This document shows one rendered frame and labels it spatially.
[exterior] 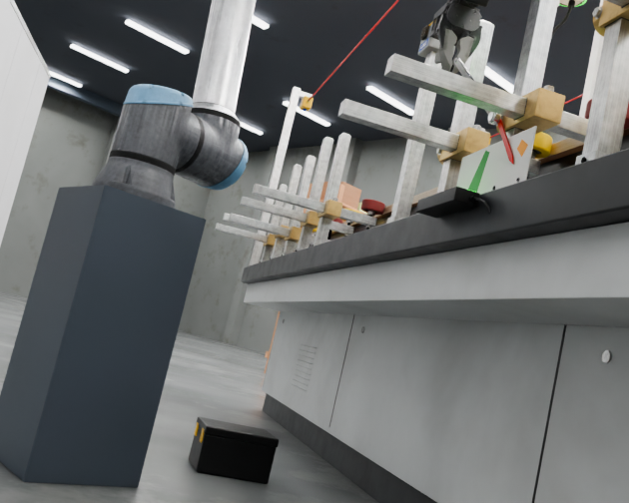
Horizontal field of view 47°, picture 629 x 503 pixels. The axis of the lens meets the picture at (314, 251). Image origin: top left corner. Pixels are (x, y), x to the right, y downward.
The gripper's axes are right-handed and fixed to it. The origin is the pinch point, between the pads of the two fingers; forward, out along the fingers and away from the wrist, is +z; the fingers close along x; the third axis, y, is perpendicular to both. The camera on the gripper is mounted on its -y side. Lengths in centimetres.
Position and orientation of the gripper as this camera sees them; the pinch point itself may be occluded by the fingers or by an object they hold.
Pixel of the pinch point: (451, 69)
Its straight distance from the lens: 148.9
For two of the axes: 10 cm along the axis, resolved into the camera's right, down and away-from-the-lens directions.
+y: -2.5, 0.7, 9.6
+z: -2.2, 9.7, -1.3
